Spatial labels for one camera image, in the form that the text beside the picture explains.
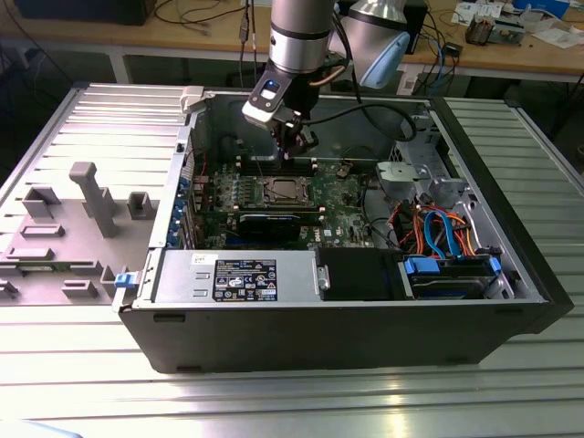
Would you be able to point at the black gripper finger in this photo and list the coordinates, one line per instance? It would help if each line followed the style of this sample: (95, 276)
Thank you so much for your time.
(285, 139)
(306, 139)

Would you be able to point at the metal locking lever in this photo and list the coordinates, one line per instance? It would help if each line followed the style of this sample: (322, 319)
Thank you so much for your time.
(257, 165)

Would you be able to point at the silver CPU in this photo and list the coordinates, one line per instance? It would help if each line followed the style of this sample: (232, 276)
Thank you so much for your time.
(292, 187)

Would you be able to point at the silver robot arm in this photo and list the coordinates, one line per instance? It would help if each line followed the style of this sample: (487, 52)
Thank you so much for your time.
(299, 41)

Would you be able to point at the black disk bay cover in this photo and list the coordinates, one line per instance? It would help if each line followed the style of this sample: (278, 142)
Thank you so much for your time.
(351, 274)

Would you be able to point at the green motherboard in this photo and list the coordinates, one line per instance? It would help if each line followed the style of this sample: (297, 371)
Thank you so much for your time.
(340, 205)

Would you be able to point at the black graphics card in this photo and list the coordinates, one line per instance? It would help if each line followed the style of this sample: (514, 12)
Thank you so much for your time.
(269, 227)

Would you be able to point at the grey metal drive cage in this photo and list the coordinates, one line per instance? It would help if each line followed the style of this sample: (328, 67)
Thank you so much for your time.
(401, 178)

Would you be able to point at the black tower box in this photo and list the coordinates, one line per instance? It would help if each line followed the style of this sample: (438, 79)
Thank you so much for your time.
(419, 23)

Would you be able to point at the small black box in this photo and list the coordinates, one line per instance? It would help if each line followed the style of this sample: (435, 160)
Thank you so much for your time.
(454, 49)

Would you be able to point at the hard disk in blue carrier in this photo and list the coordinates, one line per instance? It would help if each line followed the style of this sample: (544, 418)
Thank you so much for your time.
(420, 267)

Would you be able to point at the silver power supply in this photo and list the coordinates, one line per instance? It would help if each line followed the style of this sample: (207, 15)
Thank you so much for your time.
(182, 276)

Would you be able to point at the wooden desk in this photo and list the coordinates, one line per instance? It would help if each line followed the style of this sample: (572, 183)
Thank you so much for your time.
(137, 34)

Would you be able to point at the white paper sheets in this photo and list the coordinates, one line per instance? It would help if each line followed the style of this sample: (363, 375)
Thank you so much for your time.
(556, 36)
(470, 11)

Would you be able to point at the black PC case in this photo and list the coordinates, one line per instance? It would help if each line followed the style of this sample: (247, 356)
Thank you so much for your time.
(319, 337)

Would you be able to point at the grey electronic device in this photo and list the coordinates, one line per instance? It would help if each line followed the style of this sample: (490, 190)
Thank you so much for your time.
(506, 32)

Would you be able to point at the blue case latch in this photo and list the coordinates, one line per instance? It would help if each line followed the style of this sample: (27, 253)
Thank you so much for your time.
(124, 280)

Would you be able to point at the large black box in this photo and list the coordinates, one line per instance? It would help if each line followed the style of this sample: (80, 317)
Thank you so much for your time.
(82, 11)

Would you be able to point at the grey parts rack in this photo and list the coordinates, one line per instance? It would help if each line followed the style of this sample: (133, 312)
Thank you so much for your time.
(68, 246)

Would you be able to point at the blue box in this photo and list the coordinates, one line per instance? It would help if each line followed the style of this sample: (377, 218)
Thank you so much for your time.
(543, 5)

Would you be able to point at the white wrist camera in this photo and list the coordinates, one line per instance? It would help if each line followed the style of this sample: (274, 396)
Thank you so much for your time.
(262, 116)

